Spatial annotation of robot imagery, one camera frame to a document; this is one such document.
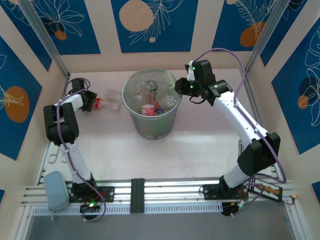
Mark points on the translucent green bin liner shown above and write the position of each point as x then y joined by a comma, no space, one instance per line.
172,80

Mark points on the black rail bracket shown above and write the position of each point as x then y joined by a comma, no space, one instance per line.
137,195

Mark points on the red green drink can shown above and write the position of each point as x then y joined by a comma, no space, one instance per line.
148,110

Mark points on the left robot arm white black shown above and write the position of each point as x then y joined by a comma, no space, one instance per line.
75,162

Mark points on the yellow power connector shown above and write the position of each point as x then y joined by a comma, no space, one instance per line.
295,197

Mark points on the cola bottle red label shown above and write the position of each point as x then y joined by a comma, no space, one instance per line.
150,90
98,103

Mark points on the clear bottle white cap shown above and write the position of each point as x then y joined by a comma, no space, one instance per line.
137,96

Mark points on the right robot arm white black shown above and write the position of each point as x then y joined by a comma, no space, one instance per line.
240,120

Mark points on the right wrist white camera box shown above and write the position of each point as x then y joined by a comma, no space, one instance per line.
192,73

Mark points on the aluminium frame post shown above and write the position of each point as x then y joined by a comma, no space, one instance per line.
42,32
265,32

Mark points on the clear bottle tan cap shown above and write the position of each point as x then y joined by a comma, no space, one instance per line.
170,101

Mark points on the light blue soft pouch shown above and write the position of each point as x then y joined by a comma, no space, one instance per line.
56,192

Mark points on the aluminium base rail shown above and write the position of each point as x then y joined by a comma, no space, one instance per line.
175,190

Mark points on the black controller board green light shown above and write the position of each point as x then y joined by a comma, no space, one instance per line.
86,207
228,208

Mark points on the blue floral wall panel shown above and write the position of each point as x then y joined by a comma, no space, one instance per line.
22,75
316,191
2,196
22,27
295,25
175,30
287,112
75,30
225,25

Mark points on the grey metal mesh bin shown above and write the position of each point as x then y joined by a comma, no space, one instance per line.
155,130

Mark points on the black terminal board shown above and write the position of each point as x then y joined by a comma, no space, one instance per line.
267,190

